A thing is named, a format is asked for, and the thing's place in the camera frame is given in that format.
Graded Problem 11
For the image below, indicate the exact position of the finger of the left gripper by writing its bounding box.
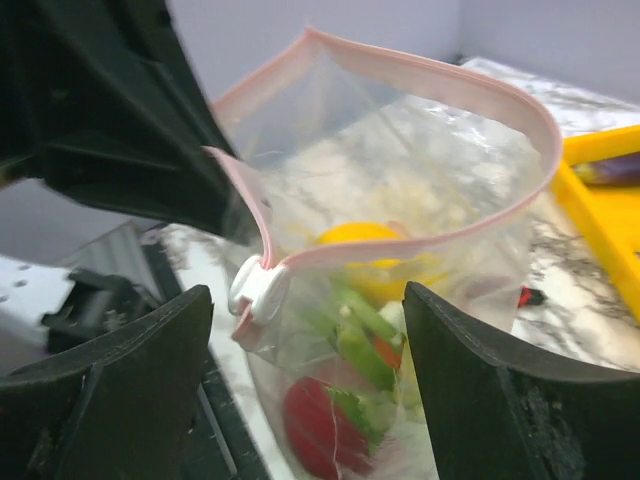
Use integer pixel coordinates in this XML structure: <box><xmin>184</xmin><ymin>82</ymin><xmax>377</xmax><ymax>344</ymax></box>
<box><xmin>1</xmin><ymin>0</ymin><xmax>250</xmax><ymax>235</ymax></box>

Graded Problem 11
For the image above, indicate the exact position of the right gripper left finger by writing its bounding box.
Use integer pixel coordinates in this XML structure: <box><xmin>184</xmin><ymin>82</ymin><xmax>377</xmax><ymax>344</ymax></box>
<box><xmin>1</xmin><ymin>285</ymin><xmax>213</xmax><ymax>479</ymax></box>

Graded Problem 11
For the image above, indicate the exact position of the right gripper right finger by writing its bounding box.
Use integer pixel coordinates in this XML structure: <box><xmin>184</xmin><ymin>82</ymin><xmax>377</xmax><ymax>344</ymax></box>
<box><xmin>403</xmin><ymin>283</ymin><xmax>639</xmax><ymax>480</ymax></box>

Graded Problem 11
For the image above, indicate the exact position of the green celery stalk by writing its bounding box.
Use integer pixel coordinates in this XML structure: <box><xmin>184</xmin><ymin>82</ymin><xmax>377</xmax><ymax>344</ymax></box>
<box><xmin>323</xmin><ymin>283</ymin><xmax>398</xmax><ymax>445</ymax></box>

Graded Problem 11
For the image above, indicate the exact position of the red tomato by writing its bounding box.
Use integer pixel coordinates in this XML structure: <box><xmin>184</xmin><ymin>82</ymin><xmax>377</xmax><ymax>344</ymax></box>
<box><xmin>283</xmin><ymin>376</ymin><xmax>372</xmax><ymax>479</ymax></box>

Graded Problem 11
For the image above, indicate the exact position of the yellow squash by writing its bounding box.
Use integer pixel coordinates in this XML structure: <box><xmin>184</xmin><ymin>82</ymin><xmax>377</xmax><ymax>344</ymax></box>
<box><xmin>314</xmin><ymin>222</ymin><xmax>448</xmax><ymax>308</ymax></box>

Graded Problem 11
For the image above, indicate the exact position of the clear zip top bag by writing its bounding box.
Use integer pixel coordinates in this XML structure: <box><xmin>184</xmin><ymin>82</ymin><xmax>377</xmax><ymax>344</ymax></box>
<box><xmin>209</xmin><ymin>28</ymin><xmax>562</xmax><ymax>479</ymax></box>

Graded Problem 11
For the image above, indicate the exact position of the orange carrot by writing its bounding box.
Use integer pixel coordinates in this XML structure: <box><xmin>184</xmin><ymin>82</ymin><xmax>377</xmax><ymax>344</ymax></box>
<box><xmin>373</xmin><ymin>336</ymin><xmax>402</xmax><ymax>370</ymax></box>

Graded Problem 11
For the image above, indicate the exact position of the red black utility knife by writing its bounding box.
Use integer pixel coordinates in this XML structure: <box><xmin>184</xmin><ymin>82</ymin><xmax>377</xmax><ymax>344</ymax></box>
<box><xmin>518</xmin><ymin>286</ymin><xmax>547</xmax><ymax>308</ymax></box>

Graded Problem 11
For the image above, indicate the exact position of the yellow plastic tray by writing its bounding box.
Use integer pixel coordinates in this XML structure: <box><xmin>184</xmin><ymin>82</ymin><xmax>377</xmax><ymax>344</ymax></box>
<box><xmin>551</xmin><ymin>125</ymin><xmax>639</xmax><ymax>317</ymax></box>

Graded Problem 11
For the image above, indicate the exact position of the purple eggplant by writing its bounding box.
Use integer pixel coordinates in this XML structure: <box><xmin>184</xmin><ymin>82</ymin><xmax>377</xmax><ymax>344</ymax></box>
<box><xmin>572</xmin><ymin>152</ymin><xmax>640</xmax><ymax>186</ymax></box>

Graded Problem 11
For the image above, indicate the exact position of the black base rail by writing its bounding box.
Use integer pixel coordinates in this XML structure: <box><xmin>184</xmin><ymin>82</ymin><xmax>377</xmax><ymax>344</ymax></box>
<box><xmin>140</xmin><ymin>228</ymin><xmax>271</xmax><ymax>480</ymax></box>

